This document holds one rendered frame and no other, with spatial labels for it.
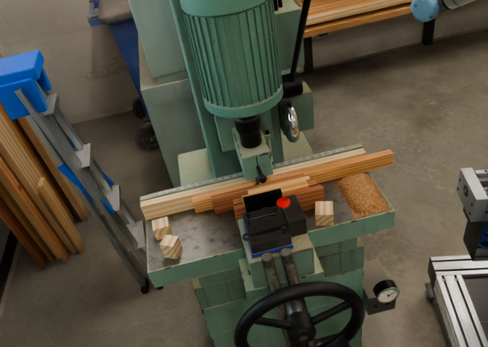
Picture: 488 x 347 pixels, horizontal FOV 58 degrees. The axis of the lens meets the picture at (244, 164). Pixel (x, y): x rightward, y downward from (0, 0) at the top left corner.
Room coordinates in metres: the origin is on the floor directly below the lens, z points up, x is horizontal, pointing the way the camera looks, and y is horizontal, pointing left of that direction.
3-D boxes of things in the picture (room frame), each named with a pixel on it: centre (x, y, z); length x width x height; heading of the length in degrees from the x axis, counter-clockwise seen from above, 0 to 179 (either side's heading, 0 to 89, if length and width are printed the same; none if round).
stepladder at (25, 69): (1.43, 0.63, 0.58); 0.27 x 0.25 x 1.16; 98
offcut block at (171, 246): (0.71, 0.20, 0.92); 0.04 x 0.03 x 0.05; 66
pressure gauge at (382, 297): (0.66, -0.30, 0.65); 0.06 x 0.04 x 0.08; 94
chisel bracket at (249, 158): (0.88, -0.03, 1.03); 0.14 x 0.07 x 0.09; 4
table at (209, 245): (0.75, -0.03, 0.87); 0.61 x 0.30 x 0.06; 94
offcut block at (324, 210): (0.73, -0.17, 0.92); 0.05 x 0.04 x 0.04; 166
